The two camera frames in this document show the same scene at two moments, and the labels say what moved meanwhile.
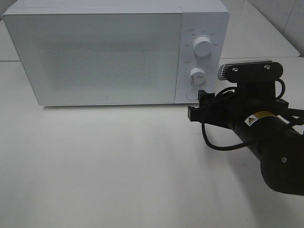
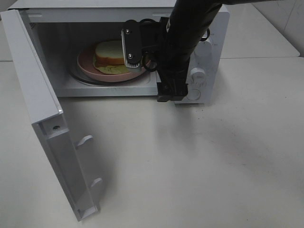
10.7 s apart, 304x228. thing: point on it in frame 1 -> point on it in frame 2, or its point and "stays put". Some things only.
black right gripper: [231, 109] -> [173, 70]
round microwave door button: [191, 95] stays put
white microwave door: [83, 59] -> [47, 115]
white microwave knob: [197, 75] stays put
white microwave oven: [118, 52] stays put
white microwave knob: [202, 46] stays put
